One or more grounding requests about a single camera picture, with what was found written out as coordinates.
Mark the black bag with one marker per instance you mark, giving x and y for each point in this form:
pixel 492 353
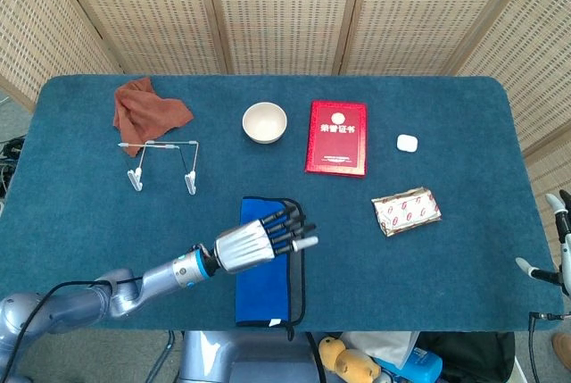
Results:
pixel 473 356

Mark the red white snack packet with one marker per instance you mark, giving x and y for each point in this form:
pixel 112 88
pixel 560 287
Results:
pixel 406 212

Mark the grey robot torso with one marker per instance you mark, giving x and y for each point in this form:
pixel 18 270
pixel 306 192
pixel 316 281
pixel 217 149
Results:
pixel 250 356

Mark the blue plastic container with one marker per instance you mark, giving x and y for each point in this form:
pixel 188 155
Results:
pixel 424 365

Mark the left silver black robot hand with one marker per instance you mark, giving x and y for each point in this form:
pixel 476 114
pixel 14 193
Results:
pixel 243 244

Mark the yellow plush toy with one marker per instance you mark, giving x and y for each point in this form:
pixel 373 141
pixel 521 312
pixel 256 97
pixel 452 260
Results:
pixel 345 360

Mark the brown crumpled cloth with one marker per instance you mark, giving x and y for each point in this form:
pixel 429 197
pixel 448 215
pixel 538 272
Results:
pixel 145 113

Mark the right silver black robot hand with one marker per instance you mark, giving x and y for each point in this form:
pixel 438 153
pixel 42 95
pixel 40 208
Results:
pixel 566 249

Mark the cream bowl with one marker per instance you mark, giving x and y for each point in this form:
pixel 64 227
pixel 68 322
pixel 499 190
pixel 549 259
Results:
pixel 264 123

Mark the white earbuds case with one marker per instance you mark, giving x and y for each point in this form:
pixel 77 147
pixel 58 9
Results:
pixel 407 143

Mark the red certificate booklet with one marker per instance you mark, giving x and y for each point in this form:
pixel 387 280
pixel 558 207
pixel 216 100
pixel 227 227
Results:
pixel 336 142

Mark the white plastic bag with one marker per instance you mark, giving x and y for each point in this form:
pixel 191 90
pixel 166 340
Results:
pixel 379 345

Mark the teal table carpet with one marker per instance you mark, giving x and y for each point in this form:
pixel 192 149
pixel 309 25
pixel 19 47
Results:
pixel 401 276

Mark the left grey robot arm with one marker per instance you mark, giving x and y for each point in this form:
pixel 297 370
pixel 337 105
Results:
pixel 156 277

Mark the woven bamboo folding screen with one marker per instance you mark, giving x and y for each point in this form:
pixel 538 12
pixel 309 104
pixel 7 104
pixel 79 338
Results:
pixel 285 8

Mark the grey blue folding cloth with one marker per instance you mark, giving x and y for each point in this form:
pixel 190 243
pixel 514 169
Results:
pixel 263 293

